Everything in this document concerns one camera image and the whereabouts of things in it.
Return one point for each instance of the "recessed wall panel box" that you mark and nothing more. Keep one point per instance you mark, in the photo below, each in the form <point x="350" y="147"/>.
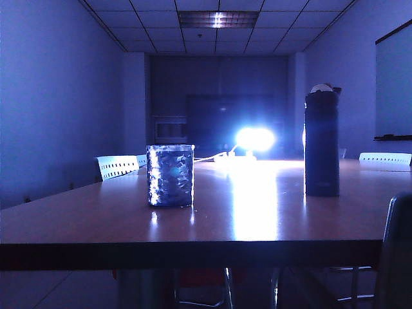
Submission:
<point x="170" y="130"/>

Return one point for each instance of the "white perforated plastic chair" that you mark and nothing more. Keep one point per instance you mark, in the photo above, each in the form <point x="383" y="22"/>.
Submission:
<point x="117" y="167"/>
<point x="384" y="158"/>
<point x="142" y="160"/>

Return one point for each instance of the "grey chair backrest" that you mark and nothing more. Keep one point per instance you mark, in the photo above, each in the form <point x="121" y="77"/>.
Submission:
<point x="343" y="153"/>

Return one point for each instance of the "bright desk lamp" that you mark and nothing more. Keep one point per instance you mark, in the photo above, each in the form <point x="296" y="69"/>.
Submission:
<point x="254" y="139"/>

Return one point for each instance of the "red chair with chrome legs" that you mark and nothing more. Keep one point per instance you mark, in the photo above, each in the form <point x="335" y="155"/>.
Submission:
<point x="206" y="278"/>

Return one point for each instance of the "dark glossy chair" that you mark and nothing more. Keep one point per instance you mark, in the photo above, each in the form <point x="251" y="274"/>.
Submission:
<point x="399" y="257"/>

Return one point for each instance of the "wall whiteboard with dark frame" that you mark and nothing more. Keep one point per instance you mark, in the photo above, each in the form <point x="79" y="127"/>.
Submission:
<point x="394" y="90"/>

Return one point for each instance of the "metal table leg column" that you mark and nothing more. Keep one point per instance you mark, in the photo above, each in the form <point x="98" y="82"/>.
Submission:
<point x="145" y="289"/>

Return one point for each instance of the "black television screen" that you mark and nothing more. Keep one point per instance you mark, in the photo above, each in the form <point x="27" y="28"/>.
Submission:
<point x="212" y="119"/>

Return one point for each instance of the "white power strip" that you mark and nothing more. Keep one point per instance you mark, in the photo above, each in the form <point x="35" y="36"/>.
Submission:
<point x="236" y="158"/>

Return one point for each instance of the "metal frame chair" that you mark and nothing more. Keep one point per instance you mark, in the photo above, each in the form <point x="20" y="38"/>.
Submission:
<point x="355" y="283"/>

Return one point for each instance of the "textured glass cup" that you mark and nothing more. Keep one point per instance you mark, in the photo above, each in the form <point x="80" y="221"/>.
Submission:
<point x="170" y="177"/>

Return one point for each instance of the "ceiling light panel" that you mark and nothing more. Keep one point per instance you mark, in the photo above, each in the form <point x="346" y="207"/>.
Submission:
<point x="219" y="19"/>

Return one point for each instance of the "black thermos cup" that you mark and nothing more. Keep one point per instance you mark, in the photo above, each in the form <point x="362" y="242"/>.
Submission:
<point x="322" y="145"/>

